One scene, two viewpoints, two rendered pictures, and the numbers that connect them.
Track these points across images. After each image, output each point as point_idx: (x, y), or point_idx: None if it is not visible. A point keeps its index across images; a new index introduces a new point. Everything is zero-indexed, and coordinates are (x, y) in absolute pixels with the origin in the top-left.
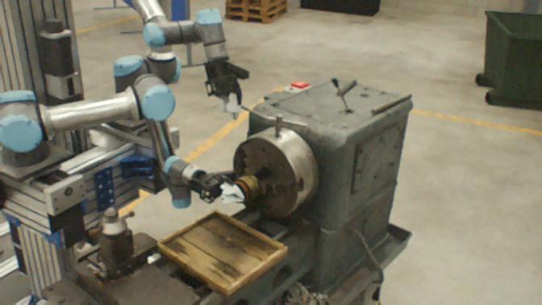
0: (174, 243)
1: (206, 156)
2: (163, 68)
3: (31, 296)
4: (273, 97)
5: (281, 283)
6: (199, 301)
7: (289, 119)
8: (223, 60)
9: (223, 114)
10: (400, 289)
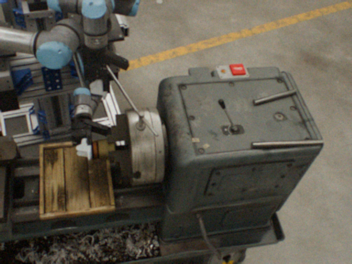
0: (54, 152)
1: (253, 39)
2: (119, 3)
3: (32, 105)
4: (194, 74)
5: (117, 220)
6: (2, 218)
7: (174, 110)
8: (93, 51)
9: (307, 1)
10: (291, 253)
